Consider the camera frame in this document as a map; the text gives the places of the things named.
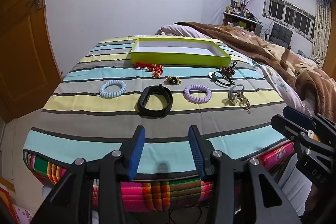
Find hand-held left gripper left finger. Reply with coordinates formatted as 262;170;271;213
31;125;146;224

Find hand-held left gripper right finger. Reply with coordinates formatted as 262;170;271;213
188;125;302;224

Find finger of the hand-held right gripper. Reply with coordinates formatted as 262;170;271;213
271;114;313;146
283;106;336;133

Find black wristband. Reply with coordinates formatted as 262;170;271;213
137;84;174;118

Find purple spiral hair tie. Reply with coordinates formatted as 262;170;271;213
183;84;213;104

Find gold black charm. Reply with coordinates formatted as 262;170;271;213
165;76;182;85

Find black hair tie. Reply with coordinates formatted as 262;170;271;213
209;70;235;87

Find dark bead bracelet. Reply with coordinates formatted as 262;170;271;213
220;61;237;75

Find red gold knotted bracelet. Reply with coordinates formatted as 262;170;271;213
147;64;164;80

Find green shallow box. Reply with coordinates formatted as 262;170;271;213
131;38;232;67

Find brown blanket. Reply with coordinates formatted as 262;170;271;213
173;21;326;122

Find striped bed sheet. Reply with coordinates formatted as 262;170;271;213
22;35;313;182

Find black chair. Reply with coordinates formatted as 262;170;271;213
265;22;294;50

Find patterned curtain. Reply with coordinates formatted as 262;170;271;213
312;0;331;67

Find window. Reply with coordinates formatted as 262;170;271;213
262;0;315;42

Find shelf with bottles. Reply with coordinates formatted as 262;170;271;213
223;0;263;35

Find wooden door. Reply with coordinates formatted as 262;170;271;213
0;0;63;122

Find grey hair tie with charms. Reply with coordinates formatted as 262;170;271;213
223;93;252;115

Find blue spiral hair tie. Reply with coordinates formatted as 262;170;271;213
99;80;127;99

